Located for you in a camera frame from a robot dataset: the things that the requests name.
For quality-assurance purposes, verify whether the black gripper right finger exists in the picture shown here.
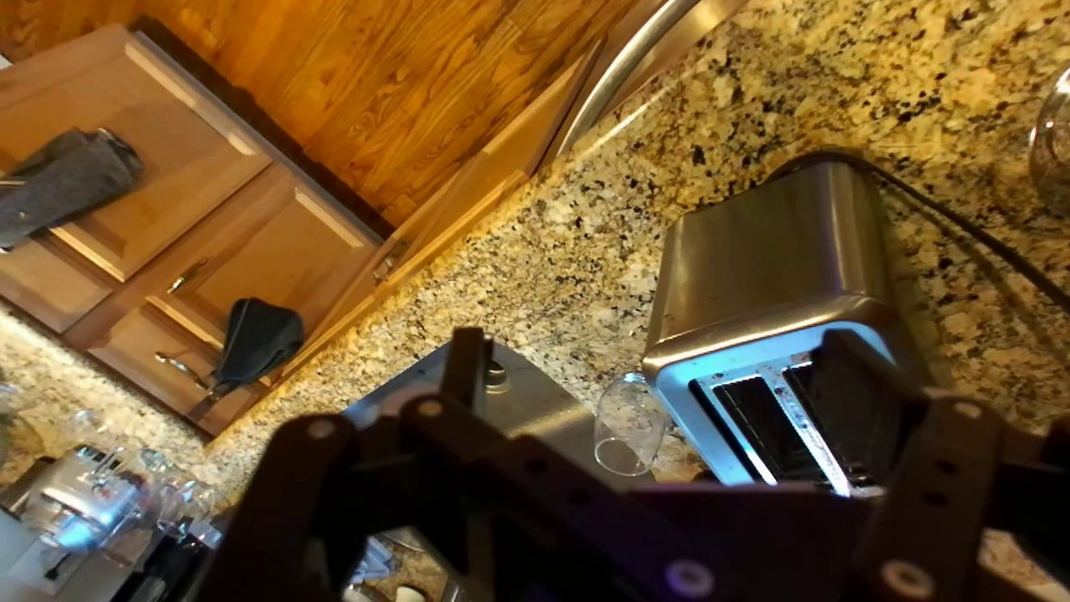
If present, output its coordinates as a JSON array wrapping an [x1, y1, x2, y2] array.
[[778, 332, 1070, 602]]

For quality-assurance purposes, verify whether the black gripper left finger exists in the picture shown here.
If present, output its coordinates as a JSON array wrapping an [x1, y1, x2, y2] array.
[[195, 324, 671, 602]]

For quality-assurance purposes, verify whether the stainless steel sink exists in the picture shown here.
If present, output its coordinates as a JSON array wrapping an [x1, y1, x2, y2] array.
[[343, 345, 613, 482]]

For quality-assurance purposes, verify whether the clear drinking glass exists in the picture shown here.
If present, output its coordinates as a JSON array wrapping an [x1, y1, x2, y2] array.
[[593, 370, 670, 479]]

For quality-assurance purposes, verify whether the stainless steel toaster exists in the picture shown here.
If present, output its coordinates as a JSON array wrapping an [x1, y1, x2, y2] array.
[[643, 157, 929, 496]]

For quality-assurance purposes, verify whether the dark hanging towel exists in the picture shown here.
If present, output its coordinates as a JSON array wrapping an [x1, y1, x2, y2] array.
[[213, 297, 304, 395], [0, 126, 145, 252]]

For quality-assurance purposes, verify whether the black coffee machine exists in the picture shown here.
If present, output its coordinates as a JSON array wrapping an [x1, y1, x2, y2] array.
[[0, 443, 222, 602]]

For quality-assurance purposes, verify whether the stainless steel refrigerator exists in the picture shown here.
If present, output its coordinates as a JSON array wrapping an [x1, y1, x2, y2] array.
[[537, 0, 747, 162]]

